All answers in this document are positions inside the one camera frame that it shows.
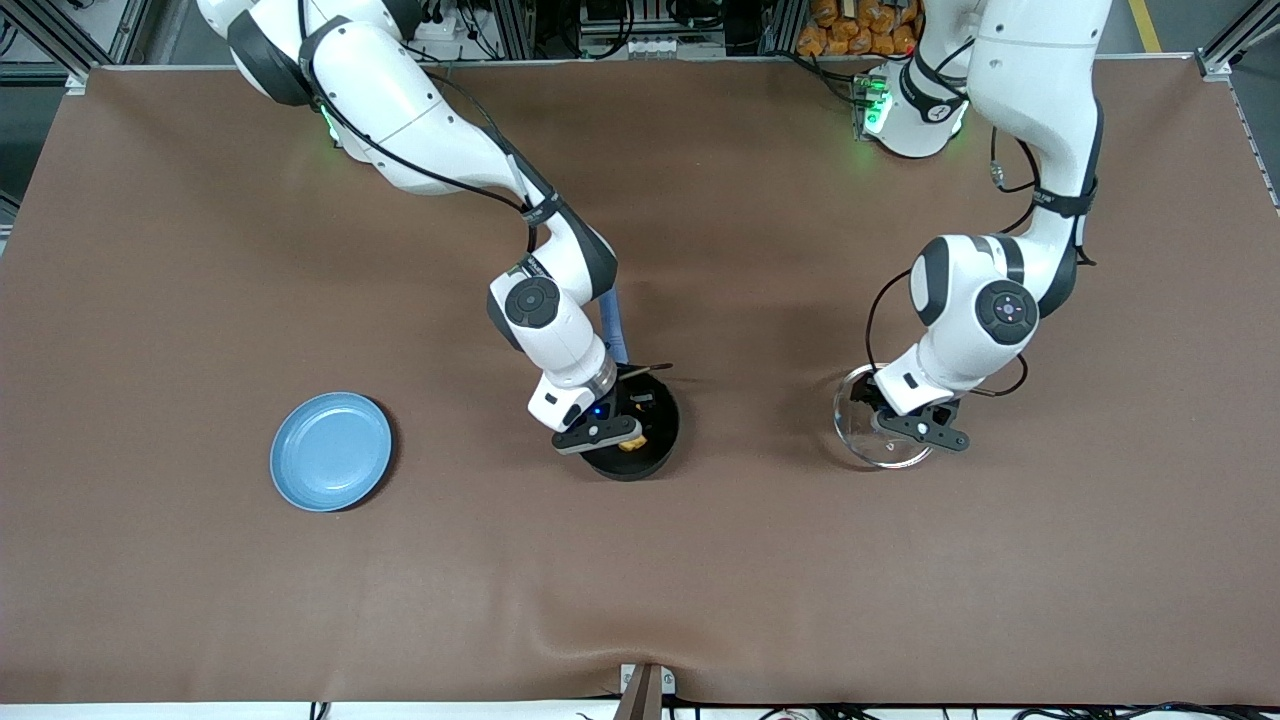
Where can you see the yellow potato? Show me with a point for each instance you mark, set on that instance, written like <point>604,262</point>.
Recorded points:
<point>634,442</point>

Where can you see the green lit controller box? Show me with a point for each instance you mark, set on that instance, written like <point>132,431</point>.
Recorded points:
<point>868,105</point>

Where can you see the brown table cover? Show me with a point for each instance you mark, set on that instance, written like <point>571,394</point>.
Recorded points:
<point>900,560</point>

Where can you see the metal table bracket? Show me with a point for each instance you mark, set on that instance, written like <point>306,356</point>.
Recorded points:
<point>668,680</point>

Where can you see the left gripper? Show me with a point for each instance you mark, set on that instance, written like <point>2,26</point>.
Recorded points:
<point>871,397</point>

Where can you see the white power strip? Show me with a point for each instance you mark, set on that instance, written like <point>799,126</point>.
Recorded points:
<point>435,25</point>

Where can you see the brown wooden beam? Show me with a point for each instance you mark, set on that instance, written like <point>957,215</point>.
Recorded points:
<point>640,700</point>

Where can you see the aluminium frame rail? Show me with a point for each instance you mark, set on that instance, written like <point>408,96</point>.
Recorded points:
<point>650,58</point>

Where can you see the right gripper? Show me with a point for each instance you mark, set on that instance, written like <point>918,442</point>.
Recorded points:
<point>628,398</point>

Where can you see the blue round plate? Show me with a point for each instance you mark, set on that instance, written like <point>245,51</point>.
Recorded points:
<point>330,450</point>

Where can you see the aluminium corner post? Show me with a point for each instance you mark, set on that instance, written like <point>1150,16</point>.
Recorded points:
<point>1235,40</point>

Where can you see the glass lid with blue knob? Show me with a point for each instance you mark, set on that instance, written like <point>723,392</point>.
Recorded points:
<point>850,440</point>

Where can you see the bag of orange buns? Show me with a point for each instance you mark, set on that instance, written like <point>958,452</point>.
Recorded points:
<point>850,25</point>

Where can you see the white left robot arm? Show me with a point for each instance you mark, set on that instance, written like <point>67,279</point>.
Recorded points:
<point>1040,80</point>

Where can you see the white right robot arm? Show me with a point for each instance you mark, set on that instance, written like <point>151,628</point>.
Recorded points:
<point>400,110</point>

